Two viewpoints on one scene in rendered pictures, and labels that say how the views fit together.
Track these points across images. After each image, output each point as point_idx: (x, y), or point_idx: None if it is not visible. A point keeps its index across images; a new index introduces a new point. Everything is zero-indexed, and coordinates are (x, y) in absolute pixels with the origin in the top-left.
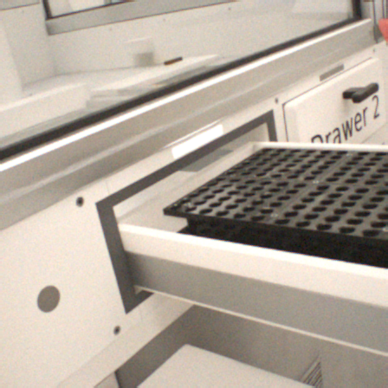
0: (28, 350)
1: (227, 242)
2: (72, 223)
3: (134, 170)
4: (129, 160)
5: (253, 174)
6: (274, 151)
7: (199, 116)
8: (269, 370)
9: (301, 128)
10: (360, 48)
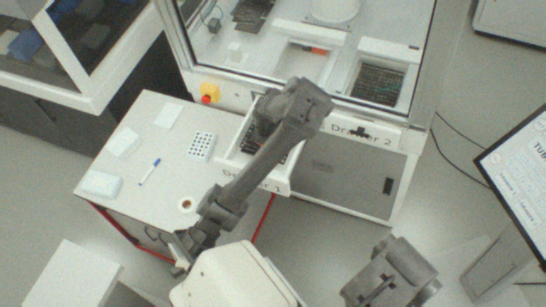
0: (231, 97)
1: (246, 118)
2: (244, 89)
3: (261, 91)
4: (259, 89)
5: None
6: None
7: None
8: (305, 148)
9: (327, 119)
10: (391, 124)
